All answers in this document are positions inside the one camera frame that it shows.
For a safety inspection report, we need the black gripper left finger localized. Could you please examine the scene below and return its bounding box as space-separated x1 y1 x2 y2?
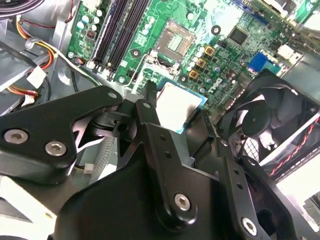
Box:
0 81 198 226

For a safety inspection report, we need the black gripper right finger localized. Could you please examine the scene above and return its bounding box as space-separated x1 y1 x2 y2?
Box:
193 111 302 240

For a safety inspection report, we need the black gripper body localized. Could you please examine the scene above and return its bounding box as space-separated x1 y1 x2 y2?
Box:
51 159 245 240

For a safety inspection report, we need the thin metal locking lever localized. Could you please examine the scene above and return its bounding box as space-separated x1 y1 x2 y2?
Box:
124 56 146 88

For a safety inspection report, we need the silver CPU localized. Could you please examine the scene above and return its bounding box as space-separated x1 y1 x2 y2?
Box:
156 79 210 135

